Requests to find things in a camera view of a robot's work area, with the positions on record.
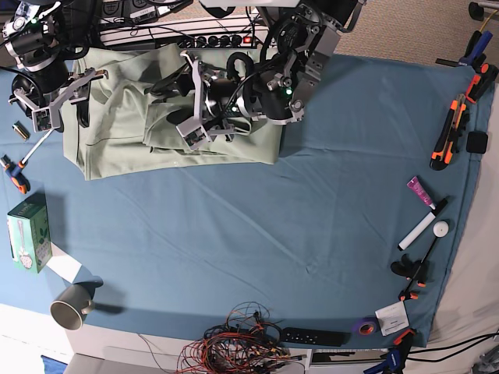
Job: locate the right silver gripper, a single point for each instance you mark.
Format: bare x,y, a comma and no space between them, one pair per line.
73,90

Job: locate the left silver gripper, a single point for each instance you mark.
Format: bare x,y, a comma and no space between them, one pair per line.
206,109

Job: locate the light green T-shirt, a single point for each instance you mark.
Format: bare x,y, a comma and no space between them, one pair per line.
129,131

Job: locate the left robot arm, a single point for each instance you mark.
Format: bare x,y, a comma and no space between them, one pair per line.
276,87

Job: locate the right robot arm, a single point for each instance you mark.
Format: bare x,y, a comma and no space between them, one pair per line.
42,37

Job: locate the black computer mouse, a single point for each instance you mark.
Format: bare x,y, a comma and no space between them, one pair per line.
20,82

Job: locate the small gold battery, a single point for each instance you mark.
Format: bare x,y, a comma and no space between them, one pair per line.
21,130

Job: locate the black power strip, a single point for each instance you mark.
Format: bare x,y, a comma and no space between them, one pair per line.
223,41

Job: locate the green tissue box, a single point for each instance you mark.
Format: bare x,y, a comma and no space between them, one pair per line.
29,234

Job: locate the white paper sheet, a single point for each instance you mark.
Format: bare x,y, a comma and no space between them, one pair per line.
63,264

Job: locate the grey ceramic mug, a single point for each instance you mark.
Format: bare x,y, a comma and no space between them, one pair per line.
70,309

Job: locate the blue table cloth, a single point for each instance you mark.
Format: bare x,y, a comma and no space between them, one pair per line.
311,237

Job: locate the purple tube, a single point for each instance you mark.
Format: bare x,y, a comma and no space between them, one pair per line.
415,185

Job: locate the black remote control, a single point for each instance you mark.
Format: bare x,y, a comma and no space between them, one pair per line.
314,337

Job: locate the orange black utility knife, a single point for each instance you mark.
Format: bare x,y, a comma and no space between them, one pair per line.
446,145

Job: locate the white marker pen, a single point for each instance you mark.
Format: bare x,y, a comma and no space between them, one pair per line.
422,225

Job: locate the white round cap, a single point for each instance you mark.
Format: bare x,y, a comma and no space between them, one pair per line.
440,229

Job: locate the black orange bar clamp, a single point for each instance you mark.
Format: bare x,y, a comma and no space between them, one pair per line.
415,272

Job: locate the purple tape roll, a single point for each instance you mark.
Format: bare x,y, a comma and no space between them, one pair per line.
366,326

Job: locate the blue black spring clamp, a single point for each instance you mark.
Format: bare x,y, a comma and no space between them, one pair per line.
474,53

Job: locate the black square box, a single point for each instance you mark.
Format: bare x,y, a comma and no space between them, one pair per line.
477,142

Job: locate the white paper packet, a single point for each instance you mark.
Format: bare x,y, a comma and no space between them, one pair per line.
392,318

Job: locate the blue black bar clamp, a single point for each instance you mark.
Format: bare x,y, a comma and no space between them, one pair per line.
394,360

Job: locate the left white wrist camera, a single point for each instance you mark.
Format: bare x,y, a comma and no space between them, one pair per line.
193,133

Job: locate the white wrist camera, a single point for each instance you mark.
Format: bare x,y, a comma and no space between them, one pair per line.
193,133
48,118

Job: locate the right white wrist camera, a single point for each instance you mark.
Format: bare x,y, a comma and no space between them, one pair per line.
48,118

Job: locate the blue orange handled screwdriver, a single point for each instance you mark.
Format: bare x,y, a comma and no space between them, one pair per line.
15,171

